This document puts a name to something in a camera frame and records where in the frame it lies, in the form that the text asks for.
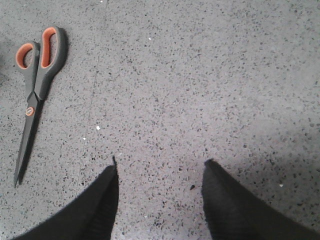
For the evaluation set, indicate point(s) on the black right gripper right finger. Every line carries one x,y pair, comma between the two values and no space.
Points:
232,212

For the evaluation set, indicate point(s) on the grey orange scissors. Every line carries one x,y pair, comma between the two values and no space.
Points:
39,63

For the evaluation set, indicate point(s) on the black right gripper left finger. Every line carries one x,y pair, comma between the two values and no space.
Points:
91,216

